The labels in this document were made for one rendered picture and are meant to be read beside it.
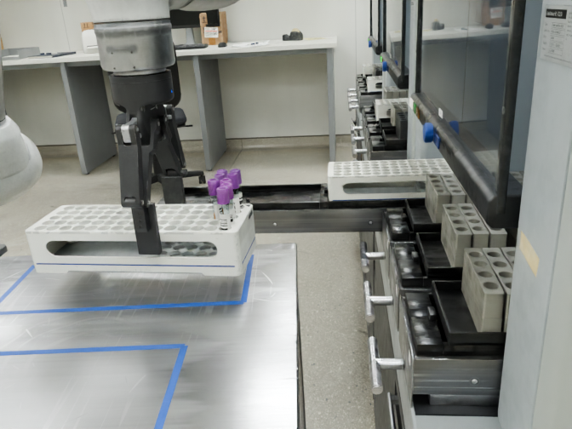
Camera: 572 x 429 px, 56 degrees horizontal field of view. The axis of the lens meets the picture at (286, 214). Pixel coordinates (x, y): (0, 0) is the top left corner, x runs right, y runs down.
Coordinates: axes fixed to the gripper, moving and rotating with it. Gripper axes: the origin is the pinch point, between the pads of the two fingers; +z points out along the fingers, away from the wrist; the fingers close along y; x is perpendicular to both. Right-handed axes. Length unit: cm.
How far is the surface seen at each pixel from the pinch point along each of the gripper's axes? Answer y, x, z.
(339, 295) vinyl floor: -135, 15, 91
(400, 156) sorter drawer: -72, 36, 11
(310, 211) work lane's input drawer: -30.3, 16.7, 10.4
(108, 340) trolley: 15.6, -2.2, 8.7
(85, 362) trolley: 19.6, -3.0, 8.7
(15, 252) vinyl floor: -172, -163, 91
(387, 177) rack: -32.9, 31.4, 4.5
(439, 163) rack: -41, 42, 4
